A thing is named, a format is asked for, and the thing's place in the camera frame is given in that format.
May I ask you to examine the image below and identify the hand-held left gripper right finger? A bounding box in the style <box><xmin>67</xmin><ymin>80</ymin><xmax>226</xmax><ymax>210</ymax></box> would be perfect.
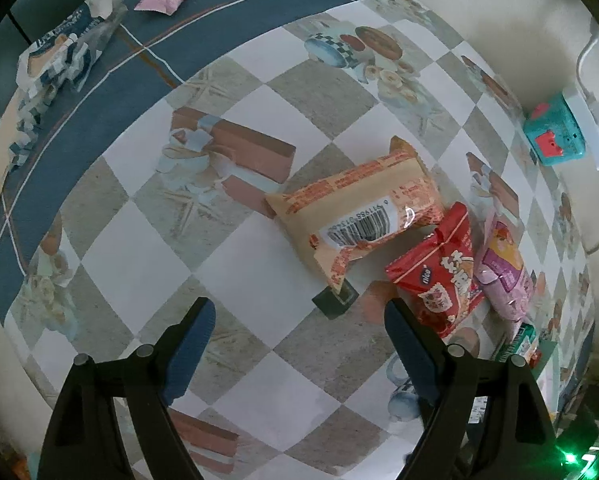
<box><xmin>384</xmin><ymin>299</ymin><xmax>555</xmax><ymax>480</ymax></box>

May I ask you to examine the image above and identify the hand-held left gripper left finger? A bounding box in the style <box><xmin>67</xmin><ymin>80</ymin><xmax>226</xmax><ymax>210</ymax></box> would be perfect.
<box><xmin>42</xmin><ymin>297</ymin><xmax>216</xmax><ymax>480</ymax></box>

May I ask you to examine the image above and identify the red candy packet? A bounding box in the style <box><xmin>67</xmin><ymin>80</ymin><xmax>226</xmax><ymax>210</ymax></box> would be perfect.
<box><xmin>384</xmin><ymin>202</ymin><xmax>486</xmax><ymax>340</ymax></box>

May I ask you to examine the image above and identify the green white biscuit packet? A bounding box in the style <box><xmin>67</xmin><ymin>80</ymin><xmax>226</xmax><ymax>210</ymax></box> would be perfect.
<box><xmin>492</xmin><ymin>322</ymin><xmax>543</xmax><ymax>369</ymax></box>

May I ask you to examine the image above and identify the large pink snack packet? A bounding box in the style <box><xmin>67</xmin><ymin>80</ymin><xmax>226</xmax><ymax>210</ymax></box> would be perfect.
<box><xmin>478</xmin><ymin>212</ymin><xmax>536</xmax><ymax>322</ymax></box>

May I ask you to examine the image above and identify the orange bread packet with barcode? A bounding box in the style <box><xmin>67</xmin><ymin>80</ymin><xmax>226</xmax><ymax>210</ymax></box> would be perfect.
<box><xmin>265</xmin><ymin>136</ymin><xmax>453</xmax><ymax>295</ymax></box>

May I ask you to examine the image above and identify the teal box with red label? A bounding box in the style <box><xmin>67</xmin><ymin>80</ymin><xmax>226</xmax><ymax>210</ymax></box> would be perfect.
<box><xmin>523</xmin><ymin>91</ymin><xmax>588</xmax><ymax>166</ymax></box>

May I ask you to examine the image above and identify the white power strip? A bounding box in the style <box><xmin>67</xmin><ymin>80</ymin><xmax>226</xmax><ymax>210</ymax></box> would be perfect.
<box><xmin>562</xmin><ymin>85</ymin><xmax>599</xmax><ymax>171</ymax></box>

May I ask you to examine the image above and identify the crumpled blue white packet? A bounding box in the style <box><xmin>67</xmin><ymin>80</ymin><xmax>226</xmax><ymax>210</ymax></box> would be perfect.
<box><xmin>8</xmin><ymin>0</ymin><xmax>128</xmax><ymax>172</ymax></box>

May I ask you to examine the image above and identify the dark chair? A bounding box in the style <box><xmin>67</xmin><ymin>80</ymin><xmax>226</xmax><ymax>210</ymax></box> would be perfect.
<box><xmin>9</xmin><ymin>0</ymin><xmax>116</xmax><ymax>47</ymax></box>

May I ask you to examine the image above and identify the white plug with cable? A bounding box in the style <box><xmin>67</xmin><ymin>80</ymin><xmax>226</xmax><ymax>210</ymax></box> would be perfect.
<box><xmin>576</xmin><ymin>17</ymin><xmax>599</xmax><ymax>111</ymax></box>

